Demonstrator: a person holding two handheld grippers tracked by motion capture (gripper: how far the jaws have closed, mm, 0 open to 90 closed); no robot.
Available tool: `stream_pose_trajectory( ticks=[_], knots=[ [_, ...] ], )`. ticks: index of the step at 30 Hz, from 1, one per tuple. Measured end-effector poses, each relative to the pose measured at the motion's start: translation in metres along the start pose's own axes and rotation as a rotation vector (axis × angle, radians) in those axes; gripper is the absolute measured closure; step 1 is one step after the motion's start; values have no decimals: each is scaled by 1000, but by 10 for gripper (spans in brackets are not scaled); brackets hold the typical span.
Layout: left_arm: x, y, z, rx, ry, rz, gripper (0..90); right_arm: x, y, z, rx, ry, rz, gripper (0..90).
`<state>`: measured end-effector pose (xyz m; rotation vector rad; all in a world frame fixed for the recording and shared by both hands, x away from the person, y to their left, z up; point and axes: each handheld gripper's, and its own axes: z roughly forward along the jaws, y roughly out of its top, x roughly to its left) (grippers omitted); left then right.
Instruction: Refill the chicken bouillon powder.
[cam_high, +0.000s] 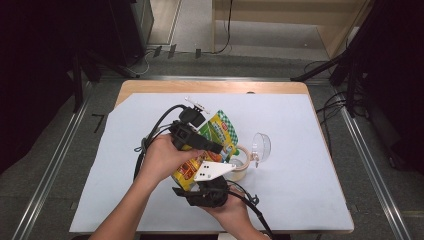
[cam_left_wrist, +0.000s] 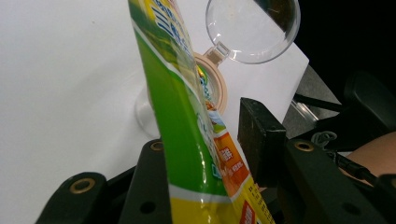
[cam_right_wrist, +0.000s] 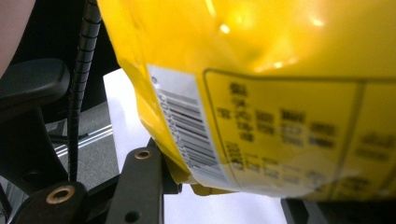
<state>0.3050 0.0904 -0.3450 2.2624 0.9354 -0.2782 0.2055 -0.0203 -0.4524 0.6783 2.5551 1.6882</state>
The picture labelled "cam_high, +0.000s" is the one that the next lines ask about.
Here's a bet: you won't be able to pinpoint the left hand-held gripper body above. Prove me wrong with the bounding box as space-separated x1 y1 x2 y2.
169 95 212 152

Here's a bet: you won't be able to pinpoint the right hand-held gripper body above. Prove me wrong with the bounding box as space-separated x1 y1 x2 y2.
185 160 238 209

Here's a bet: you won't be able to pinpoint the yellow green food pouch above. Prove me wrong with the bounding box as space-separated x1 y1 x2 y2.
171 109 241 192

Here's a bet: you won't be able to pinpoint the glass jar with beige handle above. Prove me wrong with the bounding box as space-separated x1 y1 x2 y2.
229 132 273 183

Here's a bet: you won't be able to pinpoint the person's right hand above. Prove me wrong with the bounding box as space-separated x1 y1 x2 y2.
201 189 259 236

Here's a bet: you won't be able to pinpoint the person's left hand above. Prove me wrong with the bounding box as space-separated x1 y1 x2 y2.
135 134 203 188

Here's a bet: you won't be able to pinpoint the white paper mat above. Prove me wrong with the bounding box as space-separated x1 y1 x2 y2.
69 92 355 233

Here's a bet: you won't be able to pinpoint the black cabinet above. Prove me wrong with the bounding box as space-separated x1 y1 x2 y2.
109 0 155 66

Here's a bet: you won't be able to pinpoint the black metal stand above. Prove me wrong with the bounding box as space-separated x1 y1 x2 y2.
289 0 371 118
71 49 135 113

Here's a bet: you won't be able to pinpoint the dark curtain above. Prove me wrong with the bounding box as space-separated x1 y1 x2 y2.
0 0 134 175
346 0 424 175

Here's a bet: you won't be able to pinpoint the light wooden shelf unit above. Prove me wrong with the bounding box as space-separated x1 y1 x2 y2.
211 0 372 60

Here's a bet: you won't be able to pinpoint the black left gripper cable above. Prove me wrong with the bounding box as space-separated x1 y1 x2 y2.
133 104 188 181

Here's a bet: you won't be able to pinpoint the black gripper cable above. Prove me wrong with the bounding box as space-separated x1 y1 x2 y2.
133 104 188 181
226 180 275 240

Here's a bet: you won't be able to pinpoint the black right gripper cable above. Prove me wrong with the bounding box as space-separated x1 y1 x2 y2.
226 180 275 240

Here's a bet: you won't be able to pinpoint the metal floor rail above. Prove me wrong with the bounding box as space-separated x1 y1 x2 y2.
99 74 334 83
333 99 413 240
11 83 93 240

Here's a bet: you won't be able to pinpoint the white floor cable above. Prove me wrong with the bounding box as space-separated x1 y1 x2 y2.
128 49 152 76

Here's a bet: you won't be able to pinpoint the black hanging cable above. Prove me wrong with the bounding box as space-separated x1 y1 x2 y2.
213 0 234 55

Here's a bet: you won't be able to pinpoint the black floor cables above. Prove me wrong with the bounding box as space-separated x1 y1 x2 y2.
303 59 368 155

